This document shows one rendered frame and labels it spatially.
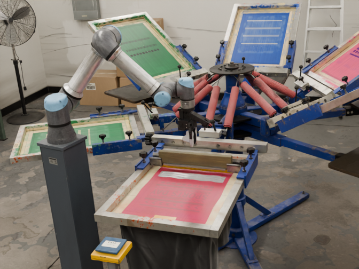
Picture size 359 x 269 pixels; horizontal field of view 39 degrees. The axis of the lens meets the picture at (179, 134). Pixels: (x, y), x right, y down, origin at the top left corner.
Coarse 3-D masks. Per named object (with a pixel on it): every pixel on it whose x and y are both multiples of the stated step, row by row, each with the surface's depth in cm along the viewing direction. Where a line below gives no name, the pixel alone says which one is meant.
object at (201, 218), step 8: (224, 176) 264; (200, 184) 258; (208, 184) 257; (216, 184) 256; (224, 184) 256; (216, 192) 248; (208, 200) 241; (216, 200) 241; (208, 208) 234; (168, 216) 230; (176, 216) 229; (184, 216) 229; (192, 216) 229; (200, 216) 228; (208, 216) 228
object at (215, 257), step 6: (228, 222) 263; (228, 228) 265; (222, 234) 252; (228, 234) 265; (216, 240) 241; (222, 240) 253; (228, 240) 260; (210, 246) 228; (216, 246) 241; (222, 246) 254; (210, 252) 230; (216, 252) 241; (210, 258) 231; (216, 258) 242; (210, 264) 232; (216, 264) 243
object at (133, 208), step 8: (160, 168) 279; (168, 168) 278; (176, 168) 277; (152, 184) 261; (144, 192) 253; (136, 200) 246; (128, 208) 239; (136, 208) 239; (144, 208) 238; (152, 208) 238; (160, 208) 237; (152, 216) 231
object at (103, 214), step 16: (128, 192) 254; (240, 192) 246; (112, 208) 238; (224, 208) 226; (128, 224) 224; (144, 224) 221; (160, 224) 218; (176, 224) 216; (192, 224) 216; (224, 224) 220
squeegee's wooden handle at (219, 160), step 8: (160, 152) 274; (168, 152) 273; (176, 152) 272; (184, 152) 271; (192, 152) 270; (168, 160) 274; (176, 160) 273; (184, 160) 271; (192, 160) 269; (200, 160) 268; (208, 160) 266; (216, 160) 265; (224, 160) 263
